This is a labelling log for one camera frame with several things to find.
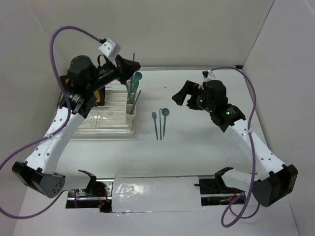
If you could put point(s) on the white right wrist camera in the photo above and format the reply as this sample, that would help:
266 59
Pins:
208 75

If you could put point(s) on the small teal fork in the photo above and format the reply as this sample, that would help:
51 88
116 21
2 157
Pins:
154 116

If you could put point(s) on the cream utensil holder near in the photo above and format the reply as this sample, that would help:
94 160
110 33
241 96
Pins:
130 110

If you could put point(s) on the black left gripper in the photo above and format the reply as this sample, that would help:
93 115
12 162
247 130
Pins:
126 68

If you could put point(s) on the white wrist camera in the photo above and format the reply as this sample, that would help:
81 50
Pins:
110 48
208 75

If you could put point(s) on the teal chopstick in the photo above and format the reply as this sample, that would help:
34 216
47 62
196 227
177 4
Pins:
160 125
132 79
134 105

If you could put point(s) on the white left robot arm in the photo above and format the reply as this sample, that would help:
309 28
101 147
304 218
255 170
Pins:
38 170

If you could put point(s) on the teal spoon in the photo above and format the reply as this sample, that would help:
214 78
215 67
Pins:
165 113
137 78

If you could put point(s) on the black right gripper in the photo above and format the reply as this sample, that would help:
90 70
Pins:
188 88

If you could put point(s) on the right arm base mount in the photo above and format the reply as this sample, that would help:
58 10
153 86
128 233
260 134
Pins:
223 187

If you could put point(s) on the black framed yellow plate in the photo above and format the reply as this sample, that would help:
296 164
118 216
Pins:
100 94

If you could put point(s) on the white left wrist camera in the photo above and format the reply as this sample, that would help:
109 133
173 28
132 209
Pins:
110 48

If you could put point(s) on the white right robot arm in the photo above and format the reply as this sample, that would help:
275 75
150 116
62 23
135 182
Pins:
274 178

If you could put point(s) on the clear dish rack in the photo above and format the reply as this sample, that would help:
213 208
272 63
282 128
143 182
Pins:
109 120

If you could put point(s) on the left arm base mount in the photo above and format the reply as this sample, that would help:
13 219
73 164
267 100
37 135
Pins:
97 194

